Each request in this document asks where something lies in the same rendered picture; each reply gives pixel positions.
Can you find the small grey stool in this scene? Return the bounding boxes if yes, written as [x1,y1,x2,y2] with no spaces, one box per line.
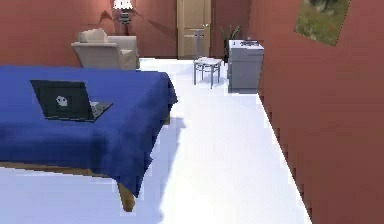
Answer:
[193,56,223,90]

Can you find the grey chest of drawers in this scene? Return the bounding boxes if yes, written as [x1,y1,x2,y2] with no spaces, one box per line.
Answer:
[227,39,265,94]

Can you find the bed with blue blanket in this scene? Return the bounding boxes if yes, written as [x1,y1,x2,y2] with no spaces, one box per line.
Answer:
[0,64,179,213]

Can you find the green house plant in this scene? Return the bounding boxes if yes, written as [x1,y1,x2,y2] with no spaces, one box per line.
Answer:
[219,24,243,65]

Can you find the tan wooden room door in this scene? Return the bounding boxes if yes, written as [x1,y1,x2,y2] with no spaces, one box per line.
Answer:
[176,0,212,60]

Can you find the beige armchair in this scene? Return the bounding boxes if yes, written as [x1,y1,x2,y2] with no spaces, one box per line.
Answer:
[70,27,141,71]

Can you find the white shade striped lamp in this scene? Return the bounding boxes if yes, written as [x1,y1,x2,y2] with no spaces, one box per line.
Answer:
[112,0,135,36]

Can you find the black laptop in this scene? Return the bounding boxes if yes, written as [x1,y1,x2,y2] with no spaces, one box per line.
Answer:
[29,79,114,123]

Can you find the green framed wall picture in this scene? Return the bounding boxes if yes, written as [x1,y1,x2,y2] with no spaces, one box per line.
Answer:
[293,0,352,48]

